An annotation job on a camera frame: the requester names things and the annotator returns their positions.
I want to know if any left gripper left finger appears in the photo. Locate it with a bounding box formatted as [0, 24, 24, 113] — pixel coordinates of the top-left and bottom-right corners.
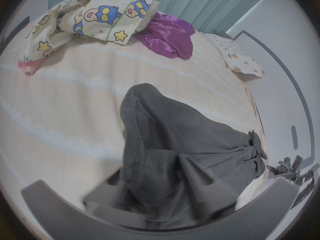
[83, 179, 128, 212]

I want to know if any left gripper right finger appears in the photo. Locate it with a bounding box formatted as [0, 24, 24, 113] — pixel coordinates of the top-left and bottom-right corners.
[178, 155, 238, 220]

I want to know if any black T-shirt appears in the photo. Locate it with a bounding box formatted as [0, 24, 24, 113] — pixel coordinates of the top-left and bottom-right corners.
[106, 83, 268, 231]

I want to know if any bed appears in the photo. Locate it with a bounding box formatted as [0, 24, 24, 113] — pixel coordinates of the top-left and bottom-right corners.
[0, 30, 315, 209]

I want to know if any white printed pillow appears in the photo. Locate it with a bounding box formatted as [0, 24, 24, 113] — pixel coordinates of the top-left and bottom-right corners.
[204, 33, 264, 77]

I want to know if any grey bedside table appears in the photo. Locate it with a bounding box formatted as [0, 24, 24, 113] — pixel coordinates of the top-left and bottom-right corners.
[216, 30, 234, 39]

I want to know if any pink garment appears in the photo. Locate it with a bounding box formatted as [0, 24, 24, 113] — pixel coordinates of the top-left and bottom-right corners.
[17, 59, 47, 76]

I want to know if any purple satin garment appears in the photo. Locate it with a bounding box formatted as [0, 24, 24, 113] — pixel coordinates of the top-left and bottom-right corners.
[134, 13, 196, 61]

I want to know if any blue-green curtain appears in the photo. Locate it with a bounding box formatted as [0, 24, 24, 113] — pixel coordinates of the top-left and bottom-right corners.
[47, 0, 278, 34]

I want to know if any white printed pyjama top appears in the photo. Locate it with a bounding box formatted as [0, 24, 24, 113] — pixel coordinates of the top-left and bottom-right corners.
[24, 0, 162, 62]

